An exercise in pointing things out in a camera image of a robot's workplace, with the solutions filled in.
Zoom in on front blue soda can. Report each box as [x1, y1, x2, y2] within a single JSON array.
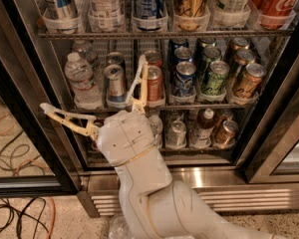
[[171, 62, 196, 97]]

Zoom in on middle green soda can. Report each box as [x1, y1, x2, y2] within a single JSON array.
[[200, 46, 222, 68]]

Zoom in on rear gold soda can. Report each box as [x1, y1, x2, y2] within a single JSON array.
[[226, 37, 250, 55]]

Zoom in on blue tall can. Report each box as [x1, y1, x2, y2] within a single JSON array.
[[134, 0, 164, 31]]

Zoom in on black floor cables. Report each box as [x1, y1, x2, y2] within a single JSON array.
[[0, 129, 50, 239]]

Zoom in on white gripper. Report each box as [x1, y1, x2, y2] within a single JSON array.
[[40, 55, 154, 166]]

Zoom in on front orange soda can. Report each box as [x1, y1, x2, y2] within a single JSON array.
[[148, 66, 163, 102]]

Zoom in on bottom bronze can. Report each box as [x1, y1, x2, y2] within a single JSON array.
[[214, 119, 238, 147]]

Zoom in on green soda can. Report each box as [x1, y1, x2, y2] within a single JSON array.
[[200, 46, 222, 68], [201, 61, 229, 96], [196, 37, 216, 50]]

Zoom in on orange soda can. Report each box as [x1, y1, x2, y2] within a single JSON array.
[[145, 50, 163, 68], [148, 66, 163, 102]]

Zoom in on rear blue soda can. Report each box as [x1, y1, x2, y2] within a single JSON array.
[[168, 38, 189, 50]]

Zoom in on front gold soda can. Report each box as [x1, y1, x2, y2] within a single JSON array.
[[232, 63, 266, 99]]

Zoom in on gold soda can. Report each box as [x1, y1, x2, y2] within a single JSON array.
[[229, 49, 256, 73], [232, 63, 266, 99], [226, 37, 250, 55]]

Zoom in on front clear water bottle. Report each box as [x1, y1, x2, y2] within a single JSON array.
[[64, 52, 102, 110]]

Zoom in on clear water bottle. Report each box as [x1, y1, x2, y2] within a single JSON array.
[[64, 52, 102, 110], [72, 40, 100, 72]]

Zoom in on orange floor cable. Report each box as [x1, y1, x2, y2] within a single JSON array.
[[0, 105, 57, 239]]

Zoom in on bottom small water bottle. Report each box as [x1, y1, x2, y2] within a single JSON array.
[[149, 115, 163, 148]]

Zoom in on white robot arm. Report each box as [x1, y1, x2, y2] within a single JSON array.
[[41, 57, 286, 239]]

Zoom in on rear orange soda can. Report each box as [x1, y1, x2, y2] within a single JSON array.
[[145, 50, 163, 68]]

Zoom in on bottom silver can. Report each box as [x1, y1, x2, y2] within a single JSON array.
[[166, 120, 186, 149]]

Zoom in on front green soda can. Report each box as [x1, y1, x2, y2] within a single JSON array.
[[201, 61, 229, 96]]

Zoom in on middle blue soda can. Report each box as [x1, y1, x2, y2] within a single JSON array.
[[172, 47, 193, 65]]

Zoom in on rear clear water bottle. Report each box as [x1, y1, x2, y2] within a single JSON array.
[[72, 40, 100, 72]]

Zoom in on middle gold soda can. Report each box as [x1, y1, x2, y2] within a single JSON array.
[[229, 49, 256, 73]]

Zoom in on clear plastic bag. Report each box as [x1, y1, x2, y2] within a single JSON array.
[[109, 214, 136, 239]]

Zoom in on rear green soda can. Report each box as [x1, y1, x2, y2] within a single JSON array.
[[196, 37, 216, 50]]

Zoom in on blue soda can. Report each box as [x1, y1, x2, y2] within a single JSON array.
[[172, 47, 193, 65], [171, 62, 196, 97], [168, 38, 189, 50]]

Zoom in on gold tall can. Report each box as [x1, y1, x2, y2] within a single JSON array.
[[172, 0, 207, 31]]

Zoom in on white label plastic bottle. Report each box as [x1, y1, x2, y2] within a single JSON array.
[[90, 0, 125, 32]]

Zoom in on red cola bottle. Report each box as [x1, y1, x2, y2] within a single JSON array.
[[250, 0, 297, 30]]

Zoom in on bottom brown drink bottle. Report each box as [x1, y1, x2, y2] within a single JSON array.
[[189, 109, 215, 149]]

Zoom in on rear silver blue can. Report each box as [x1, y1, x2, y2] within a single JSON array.
[[106, 52, 126, 68]]

